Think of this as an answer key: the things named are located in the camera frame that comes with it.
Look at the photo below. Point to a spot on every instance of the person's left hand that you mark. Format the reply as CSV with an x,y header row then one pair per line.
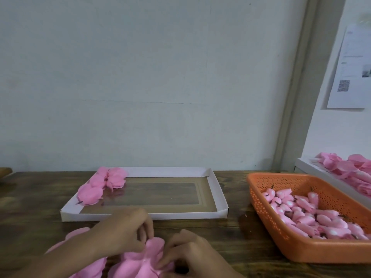
x,y
123,230

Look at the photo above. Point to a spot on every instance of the pink rose buds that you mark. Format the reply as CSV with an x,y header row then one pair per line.
x,y
304,216

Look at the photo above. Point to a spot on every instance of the pink petal flower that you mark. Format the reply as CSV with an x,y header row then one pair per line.
x,y
116,181

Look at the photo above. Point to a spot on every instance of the white paper notice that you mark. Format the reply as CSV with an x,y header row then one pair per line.
x,y
351,75

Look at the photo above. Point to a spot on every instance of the grey door frame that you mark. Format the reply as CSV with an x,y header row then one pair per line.
x,y
307,81

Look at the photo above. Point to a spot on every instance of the pile of pink petals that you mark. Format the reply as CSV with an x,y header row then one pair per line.
x,y
348,168

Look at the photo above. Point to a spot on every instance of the white shallow tray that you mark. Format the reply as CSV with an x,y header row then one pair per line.
x,y
168,194

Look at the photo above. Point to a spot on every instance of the person's right hand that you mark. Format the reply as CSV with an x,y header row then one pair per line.
x,y
192,257

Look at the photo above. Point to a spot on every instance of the stack of pink petals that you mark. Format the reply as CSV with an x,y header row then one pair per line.
x,y
87,269
139,264

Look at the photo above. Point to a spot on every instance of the group of finished pink roses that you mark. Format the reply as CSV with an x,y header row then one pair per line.
x,y
90,194

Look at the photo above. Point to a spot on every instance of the person's right forearm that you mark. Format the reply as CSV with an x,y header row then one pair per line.
x,y
236,273

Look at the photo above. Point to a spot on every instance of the person's left forearm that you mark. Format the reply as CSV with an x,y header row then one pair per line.
x,y
61,260

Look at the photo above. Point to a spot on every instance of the orange plastic basket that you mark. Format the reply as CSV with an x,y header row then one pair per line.
x,y
301,252

